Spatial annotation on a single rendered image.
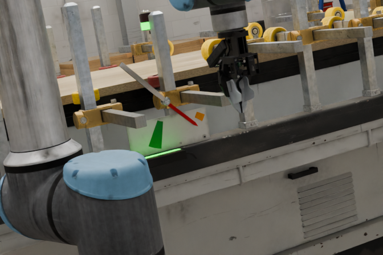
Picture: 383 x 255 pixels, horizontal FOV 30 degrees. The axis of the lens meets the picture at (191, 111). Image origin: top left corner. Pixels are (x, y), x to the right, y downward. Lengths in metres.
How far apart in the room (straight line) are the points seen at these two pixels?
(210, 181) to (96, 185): 1.06
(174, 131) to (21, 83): 0.87
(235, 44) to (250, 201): 0.93
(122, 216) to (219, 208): 1.33
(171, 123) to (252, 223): 0.64
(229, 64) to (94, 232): 0.70
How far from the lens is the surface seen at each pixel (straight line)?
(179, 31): 10.12
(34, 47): 1.33
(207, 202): 2.49
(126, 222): 1.21
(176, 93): 2.10
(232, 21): 1.76
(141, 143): 2.07
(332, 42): 2.66
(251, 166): 2.29
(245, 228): 2.58
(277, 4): 6.07
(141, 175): 1.22
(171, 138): 2.11
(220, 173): 2.24
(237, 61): 1.78
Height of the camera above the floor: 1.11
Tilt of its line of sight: 9 degrees down
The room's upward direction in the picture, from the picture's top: 9 degrees counter-clockwise
